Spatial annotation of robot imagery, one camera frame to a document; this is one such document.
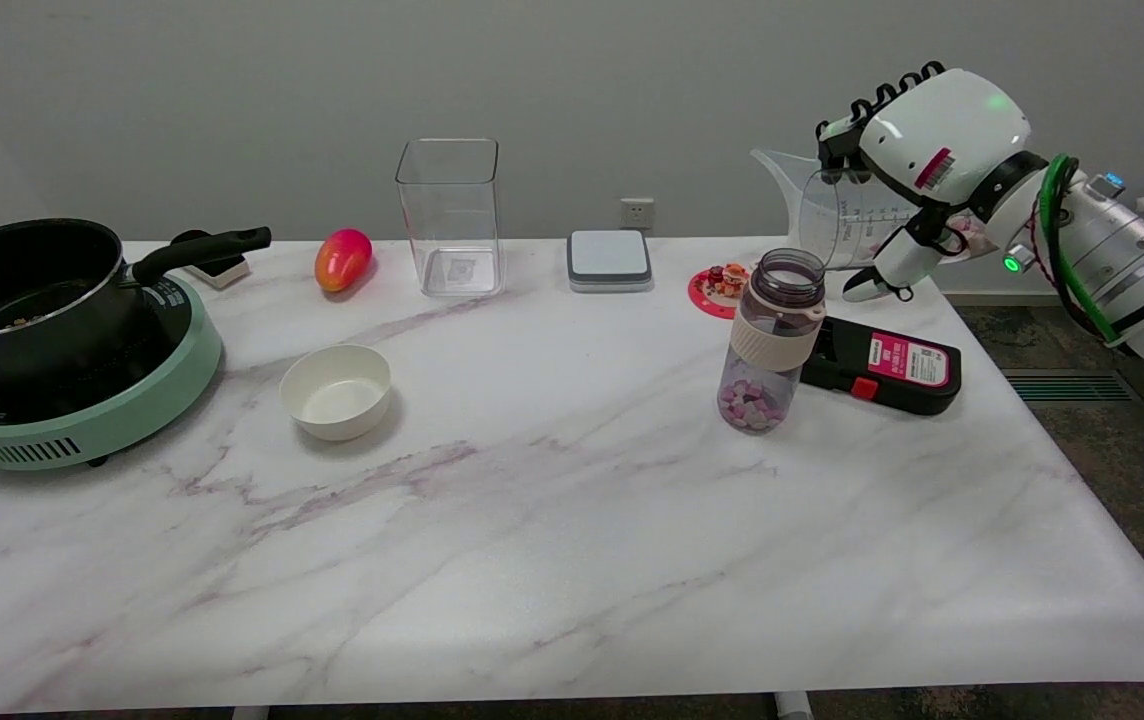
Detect small clear measuring cup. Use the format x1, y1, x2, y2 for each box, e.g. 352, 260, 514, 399
799, 165, 993, 271

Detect clear square plastic container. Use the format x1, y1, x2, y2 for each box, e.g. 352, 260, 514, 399
395, 138, 505, 298

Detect black saucepan with handle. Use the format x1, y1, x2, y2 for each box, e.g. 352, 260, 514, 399
0, 218, 273, 386

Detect floor vent grille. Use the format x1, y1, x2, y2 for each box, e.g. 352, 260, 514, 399
1000, 369, 1144, 406

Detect green black cable bundle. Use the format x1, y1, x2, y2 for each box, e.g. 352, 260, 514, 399
1027, 153, 1133, 346

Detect red round coaster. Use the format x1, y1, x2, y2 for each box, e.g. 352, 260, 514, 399
688, 264, 755, 320

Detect clear bottle with beige sleeve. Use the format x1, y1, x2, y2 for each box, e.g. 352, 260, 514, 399
717, 248, 828, 435

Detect red yellow mango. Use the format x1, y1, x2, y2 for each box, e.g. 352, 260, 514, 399
314, 228, 374, 293

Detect pink white candy pieces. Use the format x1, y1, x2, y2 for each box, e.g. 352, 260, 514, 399
937, 215, 993, 256
719, 378, 788, 433

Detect black device with red label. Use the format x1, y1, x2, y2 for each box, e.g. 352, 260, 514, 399
800, 316, 963, 417

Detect large translucent measuring jug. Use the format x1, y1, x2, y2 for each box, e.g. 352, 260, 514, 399
750, 148, 933, 299

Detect small white black object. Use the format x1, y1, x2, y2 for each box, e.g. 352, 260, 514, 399
172, 230, 253, 291

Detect white ceramic bowl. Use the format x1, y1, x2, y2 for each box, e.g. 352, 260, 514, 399
279, 344, 393, 442

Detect green induction cooker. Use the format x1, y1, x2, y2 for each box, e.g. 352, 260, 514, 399
0, 272, 224, 471

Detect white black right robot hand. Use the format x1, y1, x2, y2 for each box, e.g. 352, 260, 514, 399
815, 62, 1048, 303

